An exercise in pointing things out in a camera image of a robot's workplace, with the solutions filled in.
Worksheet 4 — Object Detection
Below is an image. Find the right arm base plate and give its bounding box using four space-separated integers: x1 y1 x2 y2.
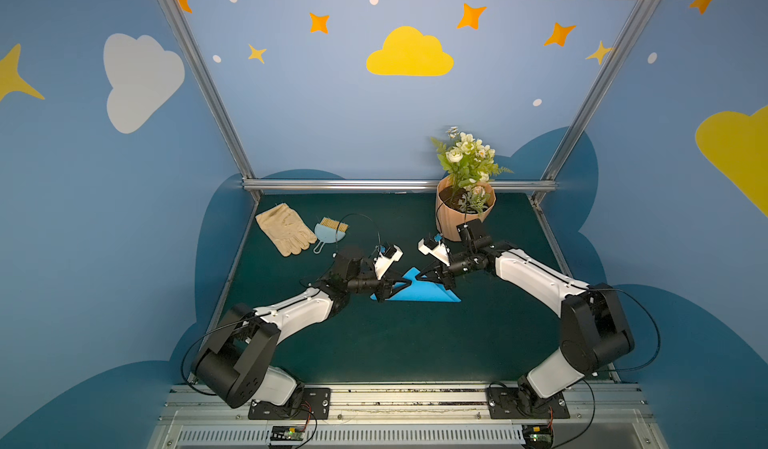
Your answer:
485 383 570 420

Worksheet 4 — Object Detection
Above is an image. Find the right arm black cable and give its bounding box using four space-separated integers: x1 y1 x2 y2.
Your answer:
551 289 662 449

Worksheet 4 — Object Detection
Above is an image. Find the beige work glove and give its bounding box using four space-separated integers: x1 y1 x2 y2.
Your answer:
255 203 317 257

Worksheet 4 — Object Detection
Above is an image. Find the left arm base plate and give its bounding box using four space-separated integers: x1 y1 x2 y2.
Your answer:
248 386 331 420

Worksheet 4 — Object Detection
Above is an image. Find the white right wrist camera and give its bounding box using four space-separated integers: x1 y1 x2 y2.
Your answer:
417 236 451 266

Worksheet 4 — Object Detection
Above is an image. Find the pink flower pot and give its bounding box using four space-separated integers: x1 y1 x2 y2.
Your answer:
435 176 497 242

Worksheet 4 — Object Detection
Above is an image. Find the aluminium frame back bar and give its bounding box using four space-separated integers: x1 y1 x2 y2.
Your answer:
242 179 557 193

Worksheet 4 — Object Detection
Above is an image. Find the aluminium frame left post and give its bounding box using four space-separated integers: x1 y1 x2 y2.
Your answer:
157 0 255 180

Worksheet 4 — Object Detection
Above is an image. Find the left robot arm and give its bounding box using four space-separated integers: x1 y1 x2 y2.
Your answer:
181 245 411 409

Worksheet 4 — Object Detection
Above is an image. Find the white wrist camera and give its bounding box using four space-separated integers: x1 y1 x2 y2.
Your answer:
417 236 451 266
374 245 403 280

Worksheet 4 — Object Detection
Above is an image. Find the right controller board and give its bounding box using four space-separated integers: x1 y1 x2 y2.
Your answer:
522 425 553 449

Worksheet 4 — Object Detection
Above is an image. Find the left controller board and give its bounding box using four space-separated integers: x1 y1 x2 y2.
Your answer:
269 426 307 445

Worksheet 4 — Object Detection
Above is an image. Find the aluminium frame right post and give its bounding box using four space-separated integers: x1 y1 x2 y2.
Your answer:
541 0 661 185

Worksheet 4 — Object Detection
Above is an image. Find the light blue hand brush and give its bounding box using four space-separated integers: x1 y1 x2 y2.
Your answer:
313 217 348 254

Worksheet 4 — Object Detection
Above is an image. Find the blue square paper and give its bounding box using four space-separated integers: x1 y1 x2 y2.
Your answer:
387 267 460 303

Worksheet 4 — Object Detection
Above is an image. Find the aluminium frame post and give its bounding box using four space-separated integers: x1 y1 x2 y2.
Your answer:
157 0 255 180
541 0 661 185

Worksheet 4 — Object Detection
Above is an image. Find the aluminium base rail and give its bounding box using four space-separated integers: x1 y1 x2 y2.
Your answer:
148 381 668 448

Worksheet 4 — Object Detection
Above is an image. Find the artificial flowering plant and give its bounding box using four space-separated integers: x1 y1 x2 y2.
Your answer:
430 128 512 215

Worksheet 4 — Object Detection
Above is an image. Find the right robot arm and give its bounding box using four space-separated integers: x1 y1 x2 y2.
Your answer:
416 219 635 419

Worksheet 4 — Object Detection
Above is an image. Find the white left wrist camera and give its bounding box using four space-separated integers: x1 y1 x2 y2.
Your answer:
374 245 403 280

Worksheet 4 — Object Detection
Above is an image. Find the controller board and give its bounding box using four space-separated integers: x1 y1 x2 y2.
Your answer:
522 425 553 449
269 426 307 445

